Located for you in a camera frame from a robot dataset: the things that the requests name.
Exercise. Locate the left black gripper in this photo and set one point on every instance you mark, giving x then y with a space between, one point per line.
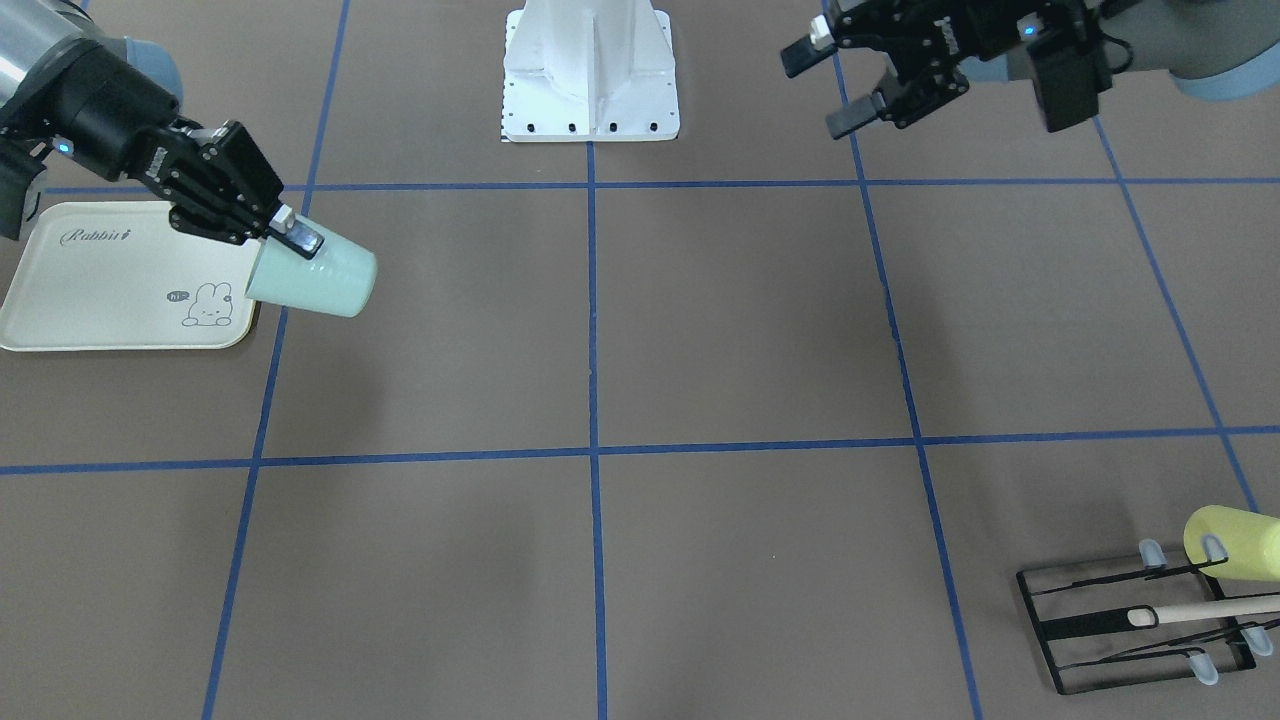
990 40

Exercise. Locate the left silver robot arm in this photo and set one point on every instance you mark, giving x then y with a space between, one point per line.
1213 50

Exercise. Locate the black wire cup rack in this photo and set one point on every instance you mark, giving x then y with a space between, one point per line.
1152 616

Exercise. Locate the cream rabbit tray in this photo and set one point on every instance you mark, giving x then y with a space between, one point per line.
104 276

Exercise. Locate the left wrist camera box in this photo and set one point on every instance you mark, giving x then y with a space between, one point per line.
1068 76

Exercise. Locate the green plastic cup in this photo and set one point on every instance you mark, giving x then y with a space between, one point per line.
338 281

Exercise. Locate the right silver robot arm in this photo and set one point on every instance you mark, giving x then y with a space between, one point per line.
112 105

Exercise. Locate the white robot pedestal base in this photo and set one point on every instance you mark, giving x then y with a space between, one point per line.
589 71

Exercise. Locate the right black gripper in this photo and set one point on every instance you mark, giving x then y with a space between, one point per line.
108 118

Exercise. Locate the yellow plastic cup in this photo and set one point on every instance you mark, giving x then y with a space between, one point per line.
1233 544

